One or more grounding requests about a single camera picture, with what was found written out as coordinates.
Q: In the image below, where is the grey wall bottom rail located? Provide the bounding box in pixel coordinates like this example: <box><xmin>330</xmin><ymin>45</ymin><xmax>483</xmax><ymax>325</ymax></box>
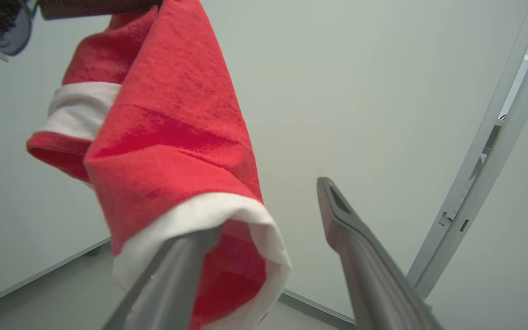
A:
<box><xmin>279</xmin><ymin>289</ymin><xmax>357</xmax><ymax>330</ymax></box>
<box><xmin>0</xmin><ymin>236</ymin><xmax>111</xmax><ymax>315</ymax></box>

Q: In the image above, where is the red and white jersey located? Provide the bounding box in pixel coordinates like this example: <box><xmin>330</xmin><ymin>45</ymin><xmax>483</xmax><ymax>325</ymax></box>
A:
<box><xmin>26</xmin><ymin>0</ymin><xmax>292</xmax><ymax>330</ymax></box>

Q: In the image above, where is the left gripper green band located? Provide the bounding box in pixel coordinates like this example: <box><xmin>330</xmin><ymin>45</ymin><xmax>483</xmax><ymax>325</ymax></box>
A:
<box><xmin>0</xmin><ymin>0</ymin><xmax>164</xmax><ymax>77</ymax></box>

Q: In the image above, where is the grey partition corner post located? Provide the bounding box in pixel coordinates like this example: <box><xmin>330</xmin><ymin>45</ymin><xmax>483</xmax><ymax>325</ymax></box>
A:
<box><xmin>405</xmin><ymin>0</ymin><xmax>528</xmax><ymax>301</ymax></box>

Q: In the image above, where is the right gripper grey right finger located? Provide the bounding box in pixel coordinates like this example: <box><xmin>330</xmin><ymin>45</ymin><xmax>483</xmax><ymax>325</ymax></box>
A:
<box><xmin>317</xmin><ymin>176</ymin><xmax>444</xmax><ymax>330</ymax></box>

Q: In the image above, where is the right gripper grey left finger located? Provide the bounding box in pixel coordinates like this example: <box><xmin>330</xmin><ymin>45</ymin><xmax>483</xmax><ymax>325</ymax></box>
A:
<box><xmin>103</xmin><ymin>226</ymin><xmax>222</xmax><ymax>330</ymax></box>

